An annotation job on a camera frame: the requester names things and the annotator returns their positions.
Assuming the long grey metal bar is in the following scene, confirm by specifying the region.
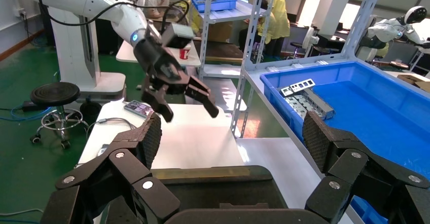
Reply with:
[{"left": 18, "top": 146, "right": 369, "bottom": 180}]
[{"left": 303, "top": 87, "right": 336, "bottom": 120}]

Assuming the open cardboard box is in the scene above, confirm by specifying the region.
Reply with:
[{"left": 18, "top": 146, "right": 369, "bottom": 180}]
[{"left": 397, "top": 73, "right": 430, "bottom": 93}]

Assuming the black container tray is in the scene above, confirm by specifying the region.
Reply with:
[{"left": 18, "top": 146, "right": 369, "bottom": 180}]
[{"left": 106, "top": 164, "right": 290, "bottom": 224}]

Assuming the black power adapter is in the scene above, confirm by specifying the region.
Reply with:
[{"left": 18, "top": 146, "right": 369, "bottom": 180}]
[{"left": 21, "top": 100, "right": 46, "bottom": 113}]

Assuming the white robot torso column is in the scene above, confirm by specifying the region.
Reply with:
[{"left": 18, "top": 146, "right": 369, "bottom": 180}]
[{"left": 49, "top": 7, "right": 127, "bottom": 101}]

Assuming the blue background bin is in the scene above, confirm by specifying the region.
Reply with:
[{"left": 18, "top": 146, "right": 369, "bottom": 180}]
[{"left": 191, "top": 0, "right": 238, "bottom": 14}]

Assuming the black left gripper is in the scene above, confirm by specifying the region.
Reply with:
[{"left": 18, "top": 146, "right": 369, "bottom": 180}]
[{"left": 133, "top": 36, "right": 220, "bottom": 123}]

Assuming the silver slotted metal plate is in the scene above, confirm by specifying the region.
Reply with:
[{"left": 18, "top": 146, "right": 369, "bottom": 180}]
[
  {"left": 294, "top": 95, "right": 318, "bottom": 118},
  {"left": 283, "top": 96, "right": 308, "bottom": 116}
]

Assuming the white background shelving rack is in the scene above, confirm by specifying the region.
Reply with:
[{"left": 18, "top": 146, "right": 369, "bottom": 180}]
[{"left": 191, "top": 0, "right": 269, "bottom": 80}]

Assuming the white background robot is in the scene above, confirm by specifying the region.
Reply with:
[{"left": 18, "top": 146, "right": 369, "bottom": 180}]
[{"left": 355, "top": 5, "right": 430, "bottom": 63}]

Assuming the blue plastic bin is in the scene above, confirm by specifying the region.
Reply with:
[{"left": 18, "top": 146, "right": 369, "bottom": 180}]
[{"left": 259, "top": 60, "right": 430, "bottom": 224}]

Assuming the person in yellow jacket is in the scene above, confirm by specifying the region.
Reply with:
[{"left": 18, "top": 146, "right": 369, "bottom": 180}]
[
  {"left": 259, "top": 0, "right": 291, "bottom": 54},
  {"left": 181, "top": 0, "right": 209, "bottom": 37}
]

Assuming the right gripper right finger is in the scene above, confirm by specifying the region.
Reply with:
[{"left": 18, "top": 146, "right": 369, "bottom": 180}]
[{"left": 302, "top": 110, "right": 430, "bottom": 224}]

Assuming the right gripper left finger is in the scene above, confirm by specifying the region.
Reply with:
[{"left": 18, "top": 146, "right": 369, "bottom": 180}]
[{"left": 40, "top": 110, "right": 182, "bottom": 224}]

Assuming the black round stool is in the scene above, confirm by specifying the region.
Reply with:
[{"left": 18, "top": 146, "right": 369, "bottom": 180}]
[{"left": 29, "top": 82, "right": 91, "bottom": 151}]

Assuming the grey part with square holes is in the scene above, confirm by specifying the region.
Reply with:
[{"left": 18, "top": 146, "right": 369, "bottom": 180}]
[{"left": 279, "top": 78, "right": 316, "bottom": 98}]

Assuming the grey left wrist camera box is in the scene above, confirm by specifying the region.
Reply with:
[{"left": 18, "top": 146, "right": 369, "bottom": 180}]
[{"left": 161, "top": 22, "right": 195, "bottom": 50}]

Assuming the blue floor cable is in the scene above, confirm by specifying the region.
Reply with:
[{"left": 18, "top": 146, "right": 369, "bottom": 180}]
[{"left": 0, "top": 105, "right": 53, "bottom": 123}]

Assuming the red and white cup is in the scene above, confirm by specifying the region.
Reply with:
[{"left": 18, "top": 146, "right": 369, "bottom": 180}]
[{"left": 178, "top": 46, "right": 192, "bottom": 61}]

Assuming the white metal shelving rack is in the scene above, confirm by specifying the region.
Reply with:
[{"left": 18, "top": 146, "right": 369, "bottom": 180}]
[{"left": 230, "top": 0, "right": 385, "bottom": 224}]

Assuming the colourful phone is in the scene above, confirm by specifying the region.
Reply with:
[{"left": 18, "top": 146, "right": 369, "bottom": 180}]
[{"left": 123, "top": 100, "right": 155, "bottom": 119}]

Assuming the brown round stool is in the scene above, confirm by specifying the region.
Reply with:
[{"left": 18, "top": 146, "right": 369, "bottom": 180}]
[{"left": 389, "top": 60, "right": 411, "bottom": 70}]

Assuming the grey cable on table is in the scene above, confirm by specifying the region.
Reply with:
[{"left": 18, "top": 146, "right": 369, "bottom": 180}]
[{"left": 86, "top": 117, "right": 138, "bottom": 140}]

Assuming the white table with cup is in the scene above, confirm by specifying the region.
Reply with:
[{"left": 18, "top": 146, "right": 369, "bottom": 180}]
[{"left": 116, "top": 39, "right": 202, "bottom": 68}]

